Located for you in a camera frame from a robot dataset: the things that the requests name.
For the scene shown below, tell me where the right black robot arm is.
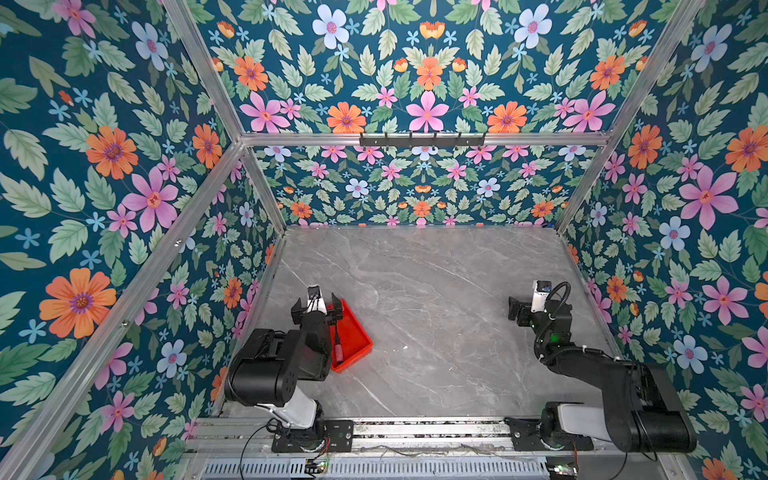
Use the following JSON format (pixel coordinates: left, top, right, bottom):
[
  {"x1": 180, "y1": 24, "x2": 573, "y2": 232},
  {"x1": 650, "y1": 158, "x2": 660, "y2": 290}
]
[{"x1": 508, "y1": 297, "x2": 697, "y2": 453}]

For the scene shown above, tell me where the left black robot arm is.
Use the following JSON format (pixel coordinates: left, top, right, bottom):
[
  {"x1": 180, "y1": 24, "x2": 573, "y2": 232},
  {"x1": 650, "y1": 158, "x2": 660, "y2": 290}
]
[{"x1": 224, "y1": 293, "x2": 343, "y2": 451}]

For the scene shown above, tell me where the red plastic bin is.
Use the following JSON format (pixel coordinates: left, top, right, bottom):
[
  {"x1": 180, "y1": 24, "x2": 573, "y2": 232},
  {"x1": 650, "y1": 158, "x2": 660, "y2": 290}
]
[{"x1": 329, "y1": 299, "x2": 374, "y2": 373}]

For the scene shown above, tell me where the left green circuit board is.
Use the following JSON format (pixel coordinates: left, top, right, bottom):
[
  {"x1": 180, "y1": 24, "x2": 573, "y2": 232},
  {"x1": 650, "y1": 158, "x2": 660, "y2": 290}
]
[{"x1": 304, "y1": 459, "x2": 329, "y2": 477}]

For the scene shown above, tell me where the green circuit board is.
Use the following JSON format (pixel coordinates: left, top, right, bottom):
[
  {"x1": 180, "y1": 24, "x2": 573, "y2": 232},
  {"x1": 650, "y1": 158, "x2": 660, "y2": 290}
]
[
  {"x1": 304, "y1": 459, "x2": 329, "y2": 477},
  {"x1": 547, "y1": 463, "x2": 578, "y2": 480}
]

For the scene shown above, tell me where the right green circuit board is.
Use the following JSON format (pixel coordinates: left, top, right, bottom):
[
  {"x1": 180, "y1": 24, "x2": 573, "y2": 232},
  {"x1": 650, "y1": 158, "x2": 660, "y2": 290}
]
[{"x1": 547, "y1": 463, "x2": 578, "y2": 480}]

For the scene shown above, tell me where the black hook rack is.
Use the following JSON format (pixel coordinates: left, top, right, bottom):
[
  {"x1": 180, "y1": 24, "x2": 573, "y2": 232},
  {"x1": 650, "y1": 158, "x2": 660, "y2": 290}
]
[{"x1": 358, "y1": 132, "x2": 486, "y2": 149}]

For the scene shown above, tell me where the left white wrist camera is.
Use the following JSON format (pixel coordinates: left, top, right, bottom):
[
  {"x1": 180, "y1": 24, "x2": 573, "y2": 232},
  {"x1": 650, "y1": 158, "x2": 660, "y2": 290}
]
[{"x1": 306, "y1": 285, "x2": 327, "y2": 314}]

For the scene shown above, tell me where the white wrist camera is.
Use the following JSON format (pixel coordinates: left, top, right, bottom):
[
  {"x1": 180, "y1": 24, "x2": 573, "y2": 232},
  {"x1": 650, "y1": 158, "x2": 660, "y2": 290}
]
[
  {"x1": 531, "y1": 280, "x2": 553, "y2": 313},
  {"x1": 306, "y1": 285, "x2": 327, "y2": 314}
]

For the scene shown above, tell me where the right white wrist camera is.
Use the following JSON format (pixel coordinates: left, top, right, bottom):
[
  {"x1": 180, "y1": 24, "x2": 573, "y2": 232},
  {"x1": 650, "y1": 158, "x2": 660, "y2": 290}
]
[{"x1": 531, "y1": 280, "x2": 553, "y2": 313}]

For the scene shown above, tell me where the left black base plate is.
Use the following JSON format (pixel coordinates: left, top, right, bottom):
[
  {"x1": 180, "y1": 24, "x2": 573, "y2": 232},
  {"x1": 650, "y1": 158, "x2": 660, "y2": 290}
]
[{"x1": 271, "y1": 419, "x2": 355, "y2": 454}]

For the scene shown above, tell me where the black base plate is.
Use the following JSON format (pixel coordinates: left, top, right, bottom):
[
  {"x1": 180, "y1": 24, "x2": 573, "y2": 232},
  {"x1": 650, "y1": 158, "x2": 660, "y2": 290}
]
[
  {"x1": 503, "y1": 417, "x2": 595, "y2": 451},
  {"x1": 271, "y1": 419, "x2": 355, "y2": 454}
]

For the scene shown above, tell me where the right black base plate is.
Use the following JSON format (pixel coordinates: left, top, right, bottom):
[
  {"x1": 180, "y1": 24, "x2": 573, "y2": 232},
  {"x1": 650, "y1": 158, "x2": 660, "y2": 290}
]
[{"x1": 503, "y1": 417, "x2": 595, "y2": 451}]

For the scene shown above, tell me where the aluminium mounting rail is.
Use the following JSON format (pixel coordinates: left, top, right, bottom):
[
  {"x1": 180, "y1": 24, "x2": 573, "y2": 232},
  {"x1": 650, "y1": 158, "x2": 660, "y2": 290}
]
[{"x1": 185, "y1": 416, "x2": 679, "y2": 457}]

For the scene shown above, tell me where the white slotted cable duct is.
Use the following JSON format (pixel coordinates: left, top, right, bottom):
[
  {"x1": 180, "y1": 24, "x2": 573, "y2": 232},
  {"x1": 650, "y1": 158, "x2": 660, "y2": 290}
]
[{"x1": 200, "y1": 457, "x2": 549, "y2": 479}]

